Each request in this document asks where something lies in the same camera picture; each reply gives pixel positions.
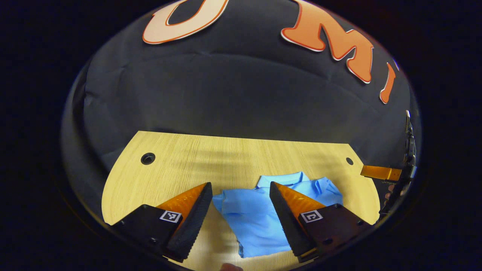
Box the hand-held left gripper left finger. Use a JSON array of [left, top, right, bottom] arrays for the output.
[[109, 182, 214, 263]]

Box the light blue T-shirt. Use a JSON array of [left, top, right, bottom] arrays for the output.
[[212, 171, 344, 259]]

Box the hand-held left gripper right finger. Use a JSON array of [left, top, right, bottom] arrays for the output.
[[269, 181, 373, 263]]

